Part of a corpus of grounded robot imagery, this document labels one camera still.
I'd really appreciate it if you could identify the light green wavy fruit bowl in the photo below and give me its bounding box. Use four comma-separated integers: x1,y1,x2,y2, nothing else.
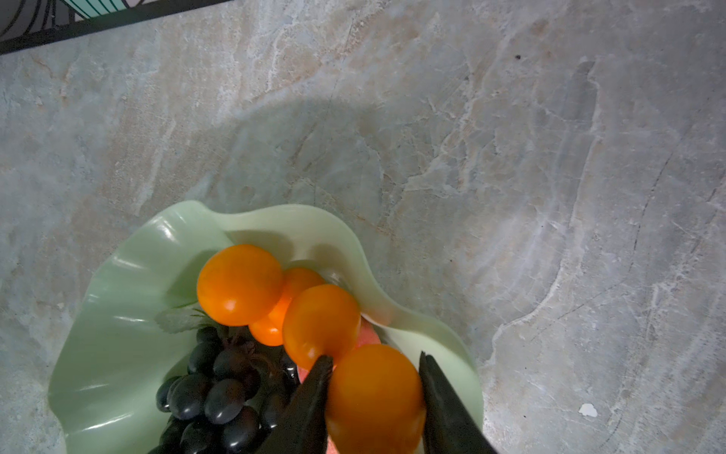
48,201,484,453

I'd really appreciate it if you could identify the pink fake peach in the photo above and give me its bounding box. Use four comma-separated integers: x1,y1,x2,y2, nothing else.
297,318,381,383

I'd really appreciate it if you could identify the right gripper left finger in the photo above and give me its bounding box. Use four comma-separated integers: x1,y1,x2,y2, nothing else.
256,356,334,454

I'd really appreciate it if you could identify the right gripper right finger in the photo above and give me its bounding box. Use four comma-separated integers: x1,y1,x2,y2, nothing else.
419,352,497,454

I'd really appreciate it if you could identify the orange fake kumquat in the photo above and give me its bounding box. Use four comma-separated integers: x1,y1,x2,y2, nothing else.
283,284,361,371
325,344,427,453
249,268,325,347
197,244,283,327

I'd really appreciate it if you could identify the dark fake grape bunch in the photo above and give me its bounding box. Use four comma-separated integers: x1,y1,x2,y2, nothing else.
153,304,300,453

